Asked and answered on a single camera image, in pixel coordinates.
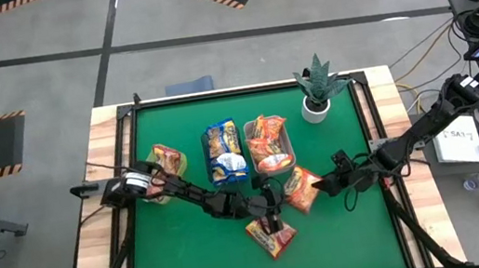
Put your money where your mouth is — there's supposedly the orange Maruchan noodle packet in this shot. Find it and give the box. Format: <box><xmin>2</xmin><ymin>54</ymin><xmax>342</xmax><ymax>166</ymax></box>
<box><xmin>248</xmin><ymin>111</ymin><xmax>290</xmax><ymax>142</ymax></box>
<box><xmin>280</xmin><ymin>162</ymin><xmax>328</xmax><ymax>218</ymax></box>
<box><xmin>246</xmin><ymin>133</ymin><xmax>284</xmax><ymax>162</ymax></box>
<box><xmin>255</xmin><ymin>150</ymin><xmax>296</xmax><ymax>175</ymax></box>

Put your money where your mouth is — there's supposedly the blue Maruchan noodle packet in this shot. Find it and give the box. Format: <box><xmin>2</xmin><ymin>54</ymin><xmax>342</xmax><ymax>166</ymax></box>
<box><xmin>203</xmin><ymin>116</ymin><xmax>243</xmax><ymax>159</ymax></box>
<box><xmin>215</xmin><ymin>149</ymin><xmax>249</xmax><ymax>175</ymax></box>
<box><xmin>209</xmin><ymin>163</ymin><xmax>250</xmax><ymax>189</ymax></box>

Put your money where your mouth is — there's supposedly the black floor cable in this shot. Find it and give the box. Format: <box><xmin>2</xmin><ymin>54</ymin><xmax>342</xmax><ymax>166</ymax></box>
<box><xmin>382</xmin><ymin>18</ymin><xmax>460</xmax><ymax>71</ymax></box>

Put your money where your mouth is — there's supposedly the dark green plastic bin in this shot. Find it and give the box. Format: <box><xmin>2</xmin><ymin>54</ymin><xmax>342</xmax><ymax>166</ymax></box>
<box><xmin>197</xmin><ymin>119</ymin><xmax>251</xmax><ymax>189</ymax></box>

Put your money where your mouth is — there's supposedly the white labelled box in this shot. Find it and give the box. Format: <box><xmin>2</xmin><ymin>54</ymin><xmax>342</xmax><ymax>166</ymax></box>
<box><xmin>429</xmin><ymin>113</ymin><xmax>479</xmax><ymax>171</ymax></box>

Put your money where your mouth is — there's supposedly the yellow floor cable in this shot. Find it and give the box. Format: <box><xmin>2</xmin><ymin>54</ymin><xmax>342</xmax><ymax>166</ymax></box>
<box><xmin>387</xmin><ymin>23</ymin><xmax>465</xmax><ymax>117</ymax></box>

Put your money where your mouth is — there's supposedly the white plastic bin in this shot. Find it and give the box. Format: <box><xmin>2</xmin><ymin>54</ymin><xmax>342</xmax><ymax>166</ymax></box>
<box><xmin>241</xmin><ymin>110</ymin><xmax>301</xmax><ymax>180</ymax></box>

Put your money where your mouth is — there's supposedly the black metal table frame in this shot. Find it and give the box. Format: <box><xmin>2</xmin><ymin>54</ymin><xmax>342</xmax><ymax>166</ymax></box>
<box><xmin>35</xmin><ymin>48</ymin><xmax>475</xmax><ymax>268</ymax></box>

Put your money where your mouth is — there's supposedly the snake plant in white pot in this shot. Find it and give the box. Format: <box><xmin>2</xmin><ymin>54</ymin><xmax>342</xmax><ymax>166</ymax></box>
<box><xmin>290</xmin><ymin>48</ymin><xmax>358</xmax><ymax>127</ymax></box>

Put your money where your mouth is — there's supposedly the yellow-green plastic bin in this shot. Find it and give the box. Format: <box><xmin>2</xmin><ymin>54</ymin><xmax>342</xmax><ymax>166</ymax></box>
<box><xmin>135</xmin><ymin>139</ymin><xmax>193</xmax><ymax>208</ymax></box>

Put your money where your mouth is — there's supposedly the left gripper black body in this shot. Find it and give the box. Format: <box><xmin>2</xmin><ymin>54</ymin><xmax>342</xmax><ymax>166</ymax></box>
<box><xmin>245</xmin><ymin>173</ymin><xmax>287</xmax><ymax>221</ymax></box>

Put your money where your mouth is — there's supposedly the red Maruchan noodle packet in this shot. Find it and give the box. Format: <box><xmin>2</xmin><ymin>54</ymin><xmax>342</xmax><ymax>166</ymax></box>
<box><xmin>142</xmin><ymin>174</ymin><xmax>172</xmax><ymax>200</ymax></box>
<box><xmin>150</xmin><ymin>141</ymin><xmax>185</xmax><ymax>180</ymax></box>
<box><xmin>244</xmin><ymin>212</ymin><xmax>302</xmax><ymax>264</ymax></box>

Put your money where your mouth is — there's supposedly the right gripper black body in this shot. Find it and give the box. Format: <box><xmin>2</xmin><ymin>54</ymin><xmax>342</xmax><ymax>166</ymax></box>
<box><xmin>328</xmin><ymin>146</ymin><xmax>373</xmax><ymax>196</ymax></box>

